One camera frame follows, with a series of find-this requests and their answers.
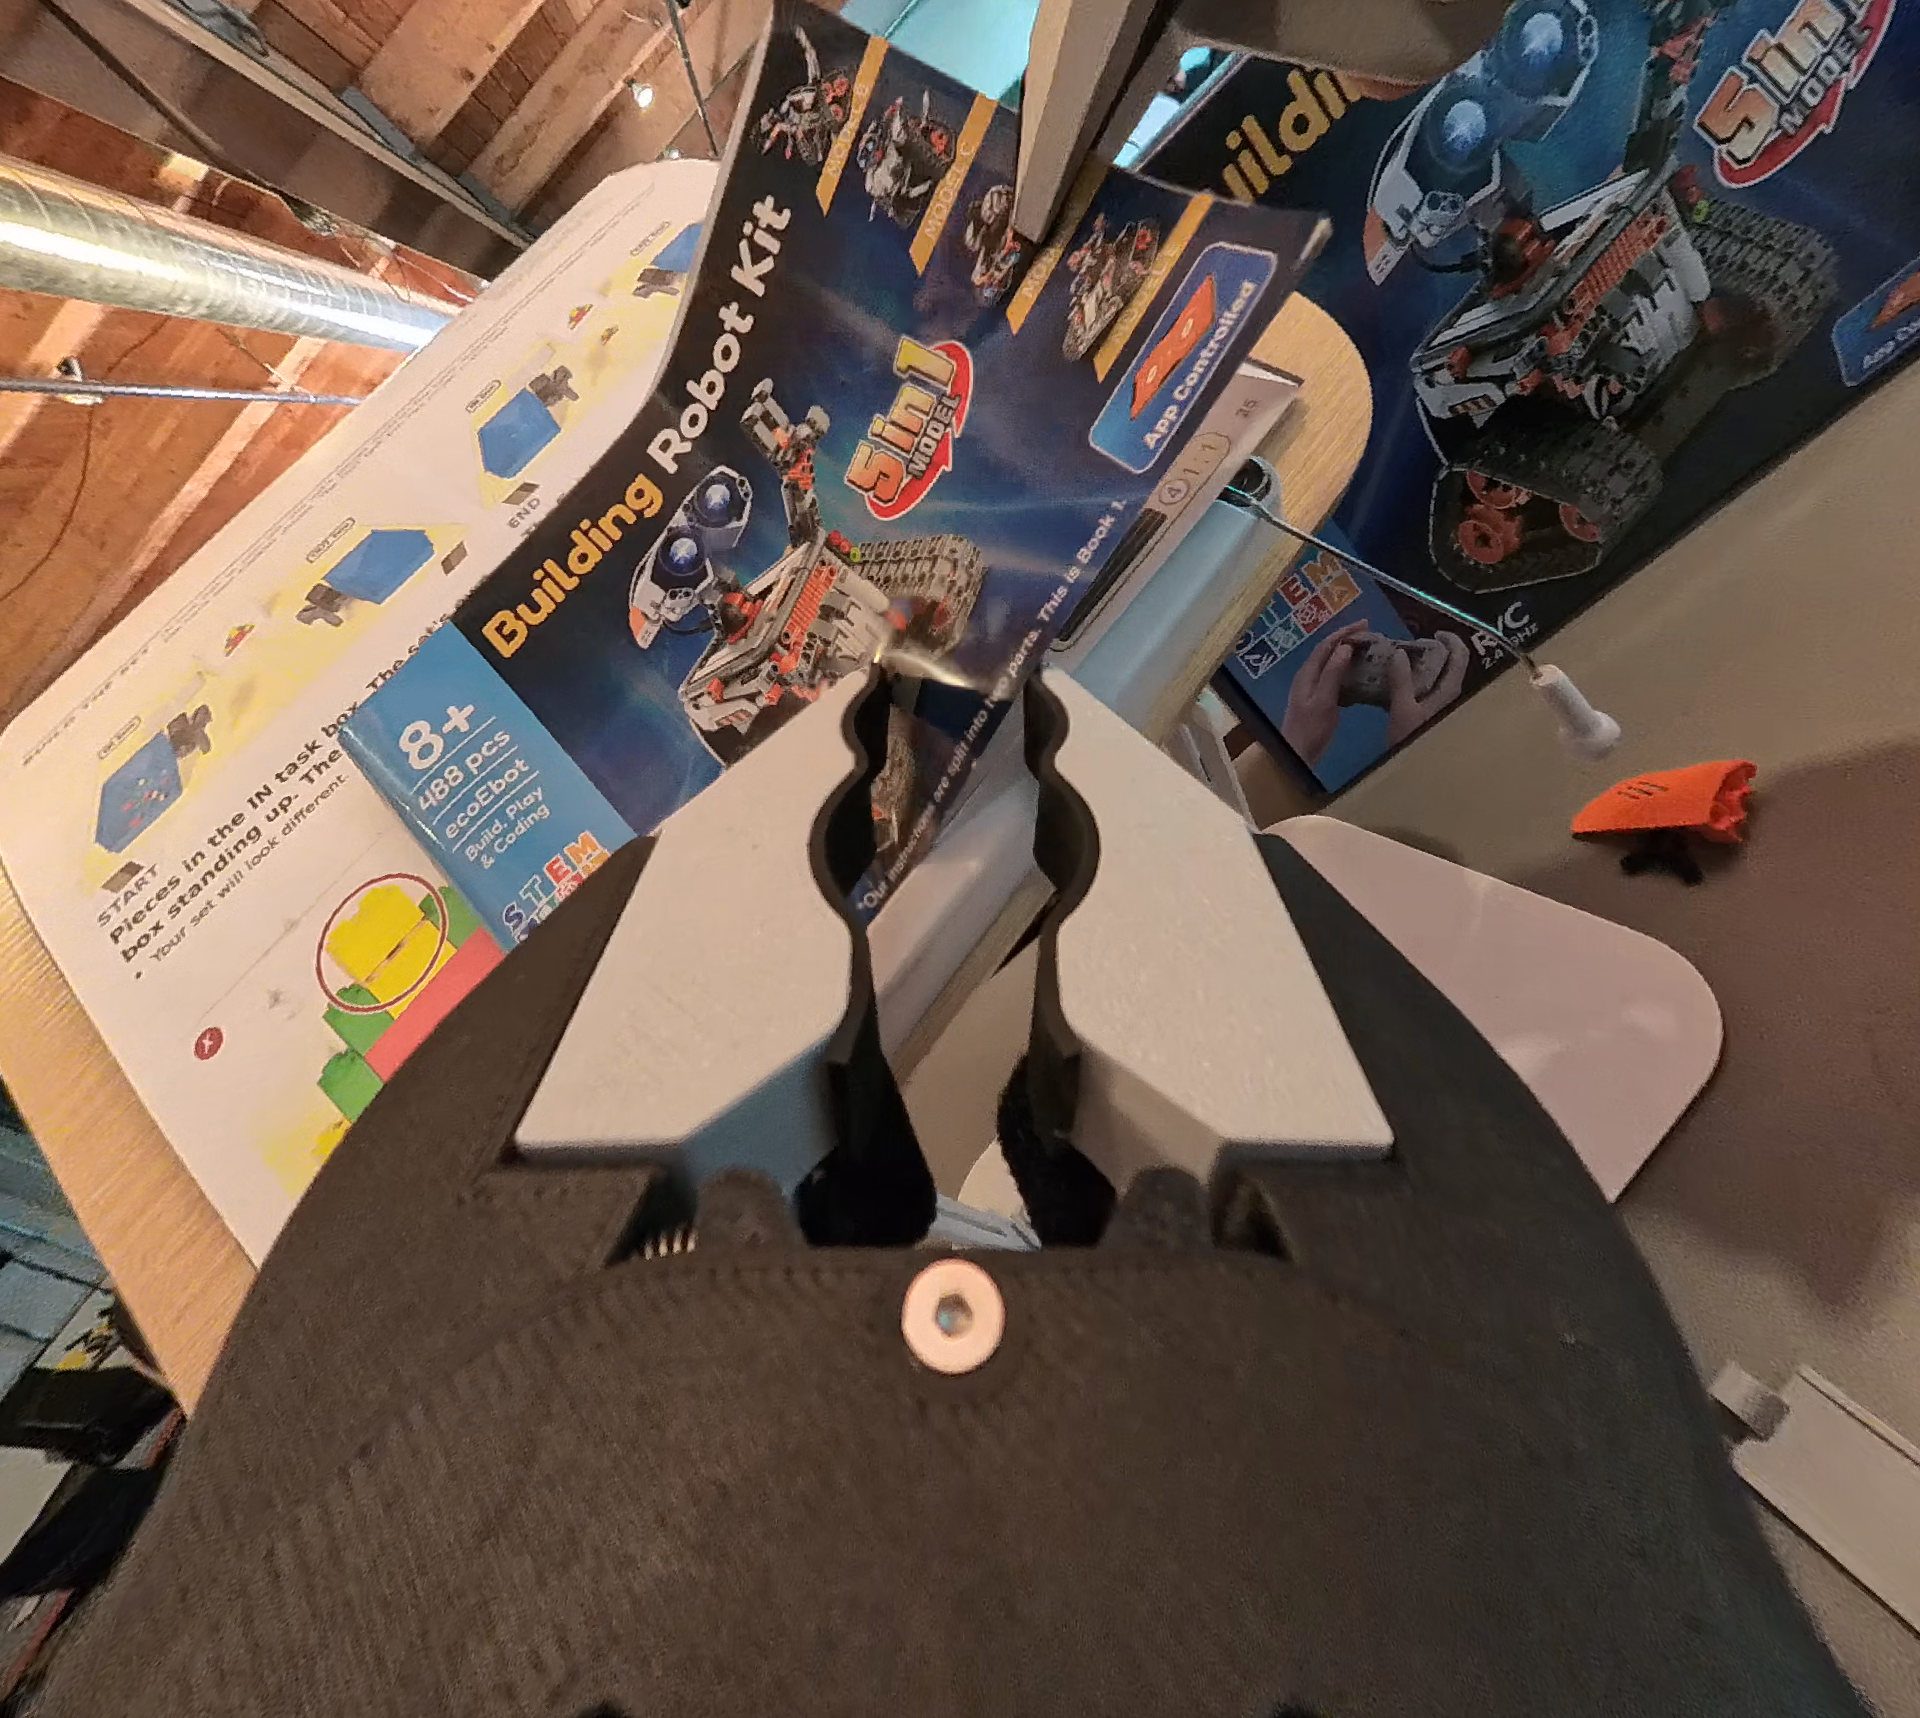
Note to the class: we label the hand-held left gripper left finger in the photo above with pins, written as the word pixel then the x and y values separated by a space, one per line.
pixel 690 999

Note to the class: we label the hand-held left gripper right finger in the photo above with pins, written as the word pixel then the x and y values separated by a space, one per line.
pixel 1215 999

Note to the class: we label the building instruction booklet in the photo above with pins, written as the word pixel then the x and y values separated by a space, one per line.
pixel 781 399

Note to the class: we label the white book stand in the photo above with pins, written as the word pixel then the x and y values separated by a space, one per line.
pixel 1501 999

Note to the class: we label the orange toy cone part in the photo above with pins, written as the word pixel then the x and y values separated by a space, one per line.
pixel 1651 801

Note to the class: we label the white printed task sheet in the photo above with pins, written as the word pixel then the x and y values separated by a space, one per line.
pixel 224 699

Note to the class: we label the blue robot kit box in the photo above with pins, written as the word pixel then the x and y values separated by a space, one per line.
pixel 1574 399

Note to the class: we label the wooden backboard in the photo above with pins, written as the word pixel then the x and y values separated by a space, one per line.
pixel 90 1148

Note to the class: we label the pale grey toy panel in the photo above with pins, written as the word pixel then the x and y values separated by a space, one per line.
pixel 1831 1463

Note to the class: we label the silver air duct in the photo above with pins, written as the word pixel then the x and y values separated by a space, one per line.
pixel 224 263

